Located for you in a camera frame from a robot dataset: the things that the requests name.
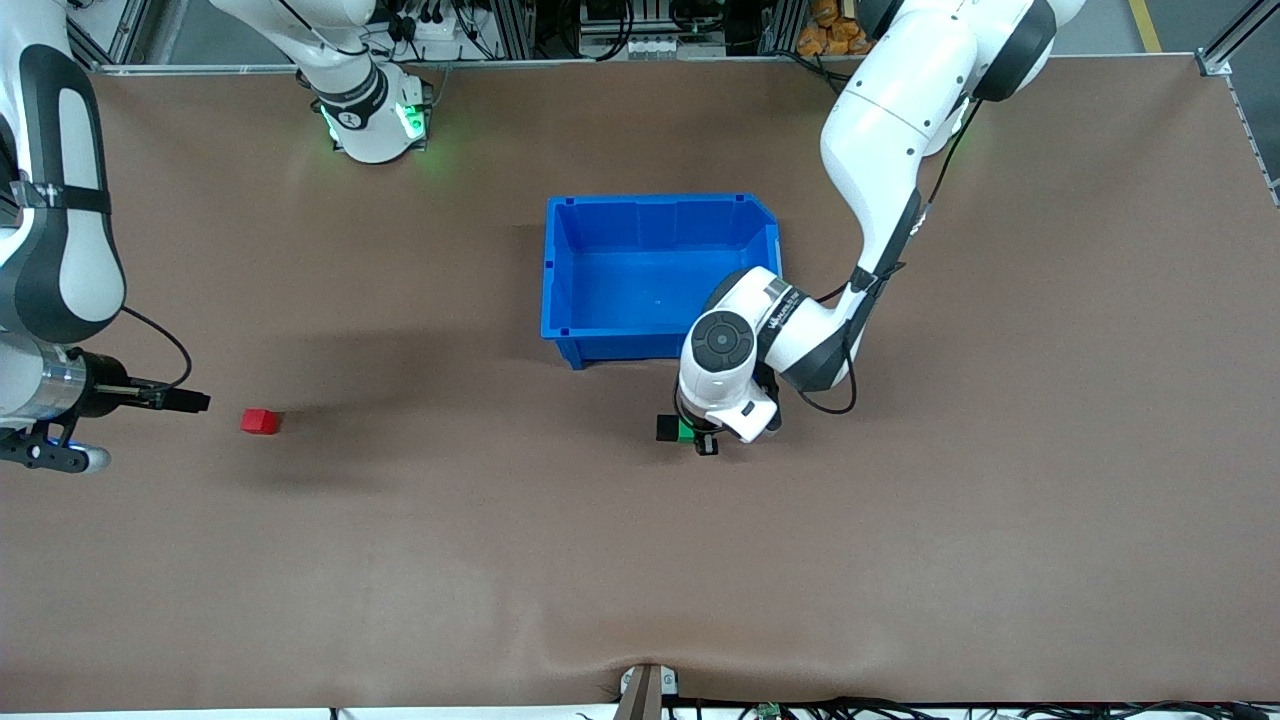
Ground blue plastic storage bin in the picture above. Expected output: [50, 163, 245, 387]
[540, 193, 791, 371]

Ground brown table mat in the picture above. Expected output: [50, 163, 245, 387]
[0, 55, 1280, 713]

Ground grey control box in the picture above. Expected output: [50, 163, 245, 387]
[578, 0, 731, 59]

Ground orange snack bags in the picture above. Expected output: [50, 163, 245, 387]
[796, 0, 869, 58]

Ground white power strip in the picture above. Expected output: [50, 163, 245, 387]
[375, 8, 476, 47]

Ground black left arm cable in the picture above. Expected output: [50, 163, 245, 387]
[795, 95, 986, 416]

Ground metal clamp bracket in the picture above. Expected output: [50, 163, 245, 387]
[612, 662, 681, 720]

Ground aluminium frame strut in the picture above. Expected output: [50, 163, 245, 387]
[100, 0, 161, 67]

